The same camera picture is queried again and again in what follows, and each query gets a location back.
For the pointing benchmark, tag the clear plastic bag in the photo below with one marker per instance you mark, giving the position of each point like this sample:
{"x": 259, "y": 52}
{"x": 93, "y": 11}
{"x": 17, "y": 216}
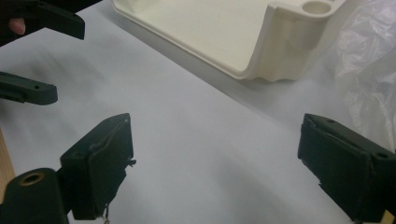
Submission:
{"x": 370, "y": 71}

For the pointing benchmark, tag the cream plastic tray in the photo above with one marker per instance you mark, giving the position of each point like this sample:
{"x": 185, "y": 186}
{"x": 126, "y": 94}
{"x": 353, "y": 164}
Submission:
{"x": 211, "y": 34}

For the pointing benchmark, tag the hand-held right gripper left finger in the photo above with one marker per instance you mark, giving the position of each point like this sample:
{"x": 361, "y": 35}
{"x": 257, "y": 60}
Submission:
{"x": 106, "y": 168}

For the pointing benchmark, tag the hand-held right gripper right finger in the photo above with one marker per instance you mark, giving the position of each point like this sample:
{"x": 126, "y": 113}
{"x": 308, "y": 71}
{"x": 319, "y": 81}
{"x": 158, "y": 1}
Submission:
{"x": 339, "y": 168}

